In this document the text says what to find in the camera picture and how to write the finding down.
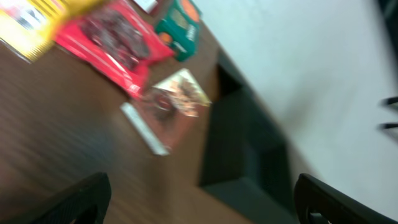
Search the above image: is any black container box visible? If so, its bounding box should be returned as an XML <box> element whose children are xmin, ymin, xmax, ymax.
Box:
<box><xmin>199</xmin><ymin>51</ymin><xmax>297</xmax><ymax>223</ymax></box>

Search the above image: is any red Hacks candy bag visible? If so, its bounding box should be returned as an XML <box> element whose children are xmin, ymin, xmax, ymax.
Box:
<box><xmin>55</xmin><ymin>1</ymin><xmax>174</xmax><ymax>98</ymax></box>

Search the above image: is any teal coconut cookies box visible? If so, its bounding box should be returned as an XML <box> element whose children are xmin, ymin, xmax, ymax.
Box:
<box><xmin>155</xmin><ymin>0</ymin><xmax>202</xmax><ymax>62</ymax></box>

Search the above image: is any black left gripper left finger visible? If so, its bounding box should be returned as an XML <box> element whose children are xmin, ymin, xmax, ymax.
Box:
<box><xmin>29</xmin><ymin>172</ymin><xmax>111</xmax><ymax>224</ymax></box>

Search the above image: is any yellow Hacks candy bag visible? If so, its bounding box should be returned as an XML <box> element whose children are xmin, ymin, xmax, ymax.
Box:
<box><xmin>0</xmin><ymin>0</ymin><xmax>103</xmax><ymax>65</ymax></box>

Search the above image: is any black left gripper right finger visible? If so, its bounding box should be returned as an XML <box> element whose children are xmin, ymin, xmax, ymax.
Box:
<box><xmin>294</xmin><ymin>173</ymin><xmax>397</xmax><ymax>224</ymax></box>

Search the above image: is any brown Pocky box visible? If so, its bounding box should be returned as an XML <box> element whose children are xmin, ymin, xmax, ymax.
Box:
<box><xmin>120</xmin><ymin>68</ymin><xmax>211</xmax><ymax>156</ymax></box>

